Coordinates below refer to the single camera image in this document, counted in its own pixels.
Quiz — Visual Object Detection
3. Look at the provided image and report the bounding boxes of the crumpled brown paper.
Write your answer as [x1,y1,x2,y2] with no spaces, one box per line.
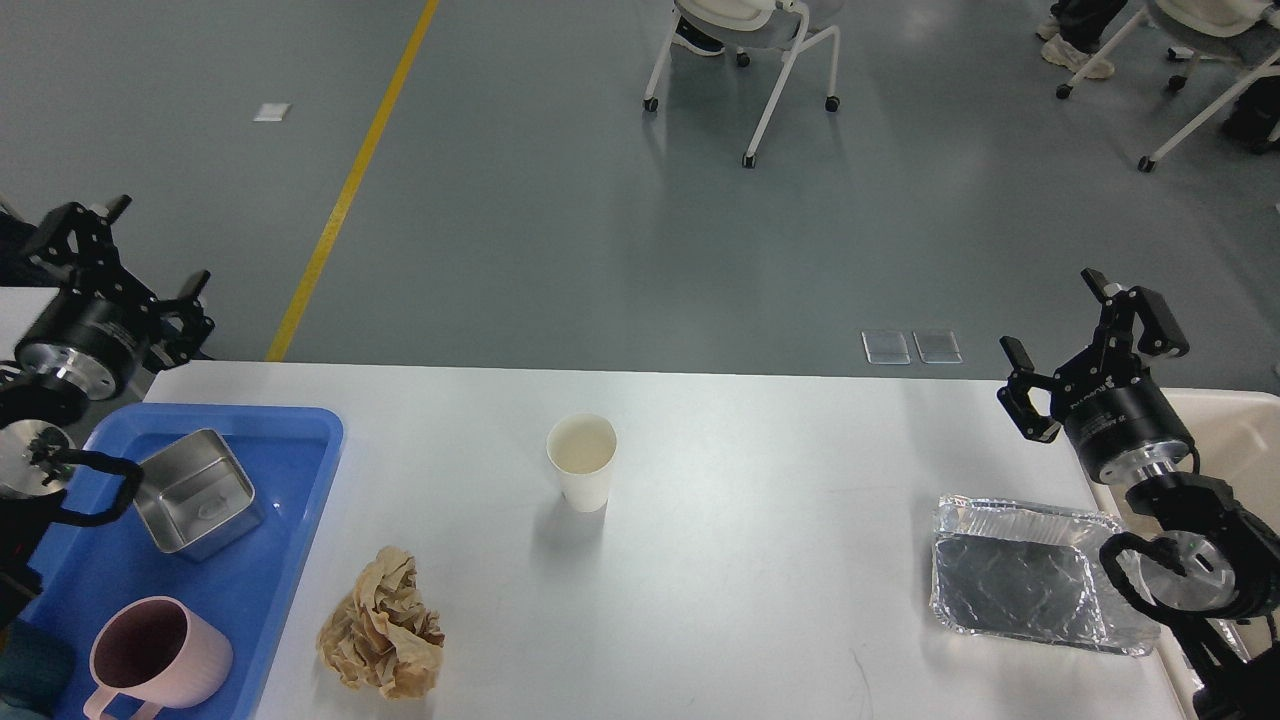
[316,546,445,700]

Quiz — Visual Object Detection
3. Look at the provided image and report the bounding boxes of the stainless steel rectangular container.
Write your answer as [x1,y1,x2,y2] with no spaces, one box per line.
[134,428,265,562]

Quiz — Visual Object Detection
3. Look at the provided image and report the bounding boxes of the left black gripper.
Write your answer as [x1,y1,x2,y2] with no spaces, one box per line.
[13,193,215,398]

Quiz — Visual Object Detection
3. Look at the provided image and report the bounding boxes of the floor outlet cover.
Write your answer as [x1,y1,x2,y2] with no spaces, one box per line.
[860,331,913,366]
[911,329,964,364]

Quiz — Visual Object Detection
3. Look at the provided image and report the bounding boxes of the white paper cup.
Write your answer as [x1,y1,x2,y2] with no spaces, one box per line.
[547,413,618,512]

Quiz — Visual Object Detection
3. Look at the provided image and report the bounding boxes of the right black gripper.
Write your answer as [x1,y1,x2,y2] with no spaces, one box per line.
[997,268,1196,483]

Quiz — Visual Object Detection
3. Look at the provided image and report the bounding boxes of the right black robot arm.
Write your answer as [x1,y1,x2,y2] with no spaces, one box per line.
[997,268,1279,719]

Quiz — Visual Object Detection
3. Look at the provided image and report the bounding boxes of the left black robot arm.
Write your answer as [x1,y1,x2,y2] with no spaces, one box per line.
[1,195,215,625]

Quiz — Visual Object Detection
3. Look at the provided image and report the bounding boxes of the floor outlet cover left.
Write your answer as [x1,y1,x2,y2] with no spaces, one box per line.
[860,331,913,366]

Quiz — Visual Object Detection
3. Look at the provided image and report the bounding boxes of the white chair centre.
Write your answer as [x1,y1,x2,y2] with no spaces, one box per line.
[643,1,841,169]

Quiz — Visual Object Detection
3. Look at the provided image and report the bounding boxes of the beige plastic bin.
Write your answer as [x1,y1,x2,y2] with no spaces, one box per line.
[1091,389,1279,719]

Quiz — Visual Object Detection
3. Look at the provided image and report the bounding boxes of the white chair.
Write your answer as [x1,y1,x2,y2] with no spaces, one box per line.
[1055,1,1277,173]
[643,1,841,169]

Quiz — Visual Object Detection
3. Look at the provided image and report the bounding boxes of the floor outlet cover right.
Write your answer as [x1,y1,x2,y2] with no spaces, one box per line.
[911,329,964,364]

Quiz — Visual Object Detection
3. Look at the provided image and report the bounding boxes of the person in dark jeans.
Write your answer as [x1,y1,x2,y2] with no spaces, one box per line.
[1,197,58,288]

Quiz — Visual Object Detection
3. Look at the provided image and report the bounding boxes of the aluminium foil tray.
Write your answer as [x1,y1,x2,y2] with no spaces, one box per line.
[931,495,1161,657]

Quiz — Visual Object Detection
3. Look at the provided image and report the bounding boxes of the white floor label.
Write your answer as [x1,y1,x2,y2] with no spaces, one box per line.
[252,102,291,123]

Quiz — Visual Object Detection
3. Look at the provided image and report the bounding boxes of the blue plastic tray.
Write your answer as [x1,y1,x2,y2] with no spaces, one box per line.
[20,404,343,719]

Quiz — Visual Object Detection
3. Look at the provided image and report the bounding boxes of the pink mug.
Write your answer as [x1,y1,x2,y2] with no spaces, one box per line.
[82,596,234,719]

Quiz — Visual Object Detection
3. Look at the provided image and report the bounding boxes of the seated person's feet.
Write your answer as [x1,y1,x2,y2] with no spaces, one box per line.
[1036,1,1128,72]

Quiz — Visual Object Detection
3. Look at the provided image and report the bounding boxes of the white chair right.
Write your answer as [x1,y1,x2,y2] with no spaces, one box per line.
[1055,1,1277,173]

